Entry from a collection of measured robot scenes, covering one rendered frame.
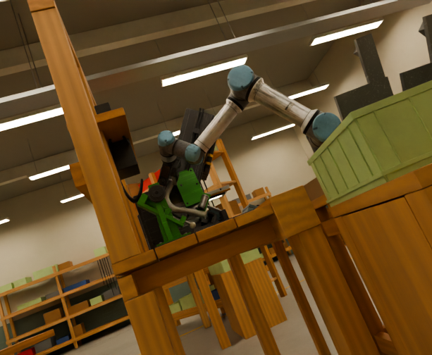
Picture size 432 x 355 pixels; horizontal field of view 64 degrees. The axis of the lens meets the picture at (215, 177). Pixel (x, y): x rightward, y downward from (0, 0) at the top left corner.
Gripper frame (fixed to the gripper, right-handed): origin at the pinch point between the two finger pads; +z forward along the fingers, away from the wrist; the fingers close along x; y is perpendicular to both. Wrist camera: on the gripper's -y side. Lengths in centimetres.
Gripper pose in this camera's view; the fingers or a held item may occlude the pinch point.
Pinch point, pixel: (170, 183)
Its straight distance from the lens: 181.9
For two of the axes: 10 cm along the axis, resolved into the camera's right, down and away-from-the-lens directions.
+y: 3.0, -7.8, 5.5
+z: -0.2, 5.7, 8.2
